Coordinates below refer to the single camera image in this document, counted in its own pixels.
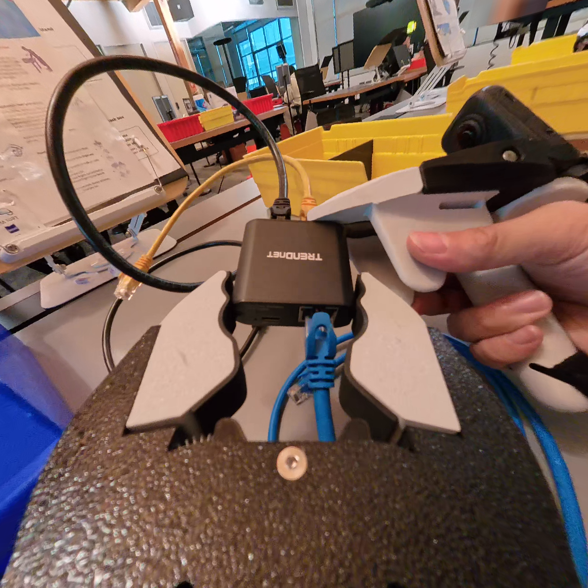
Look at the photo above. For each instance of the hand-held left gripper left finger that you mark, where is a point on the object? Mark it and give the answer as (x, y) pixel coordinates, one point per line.
(188, 367)

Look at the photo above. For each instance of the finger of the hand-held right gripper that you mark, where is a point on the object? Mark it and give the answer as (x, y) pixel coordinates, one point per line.
(367, 193)

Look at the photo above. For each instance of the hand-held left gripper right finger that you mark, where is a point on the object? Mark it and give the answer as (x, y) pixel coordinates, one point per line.
(399, 367)

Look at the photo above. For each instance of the black network adapter box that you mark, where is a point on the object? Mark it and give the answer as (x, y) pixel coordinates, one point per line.
(294, 275)

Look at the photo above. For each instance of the blue storage bin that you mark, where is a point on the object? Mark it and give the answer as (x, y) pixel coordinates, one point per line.
(23, 436)

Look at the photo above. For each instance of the grey desk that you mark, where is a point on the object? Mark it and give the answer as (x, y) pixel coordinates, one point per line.
(82, 321)

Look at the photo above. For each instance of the long office desk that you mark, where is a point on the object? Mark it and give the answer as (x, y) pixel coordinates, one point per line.
(257, 120)

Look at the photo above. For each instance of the person's right hand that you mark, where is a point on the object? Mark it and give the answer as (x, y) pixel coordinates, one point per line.
(528, 243)

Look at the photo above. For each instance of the black office chair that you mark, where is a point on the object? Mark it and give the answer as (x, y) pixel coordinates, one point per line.
(310, 85)

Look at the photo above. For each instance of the wooden document stand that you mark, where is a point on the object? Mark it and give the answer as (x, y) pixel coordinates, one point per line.
(441, 32)
(92, 285)

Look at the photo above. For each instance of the red storage bin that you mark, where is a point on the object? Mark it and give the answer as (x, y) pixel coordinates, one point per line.
(181, 128)
(255, 104)

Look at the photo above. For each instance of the large black display screen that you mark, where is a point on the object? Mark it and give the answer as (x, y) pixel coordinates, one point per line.
(381, 23)

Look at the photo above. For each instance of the white wipes canister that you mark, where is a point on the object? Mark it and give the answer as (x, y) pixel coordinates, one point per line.
(200, 103)

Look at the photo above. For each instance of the black floor lamp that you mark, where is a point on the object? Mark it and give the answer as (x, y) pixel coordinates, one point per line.
(223, 42)

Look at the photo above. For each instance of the white instruction sheet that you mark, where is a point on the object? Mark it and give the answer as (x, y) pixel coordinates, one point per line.
(138, 156)

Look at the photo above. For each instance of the small white wipe packet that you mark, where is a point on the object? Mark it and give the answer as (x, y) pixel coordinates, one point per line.
(11, 220)

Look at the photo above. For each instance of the black speaker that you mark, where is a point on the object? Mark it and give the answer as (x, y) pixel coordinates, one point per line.
(181, 9)

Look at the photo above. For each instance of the printed exercise sheet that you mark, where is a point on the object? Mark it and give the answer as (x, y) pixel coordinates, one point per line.
(36, 115)

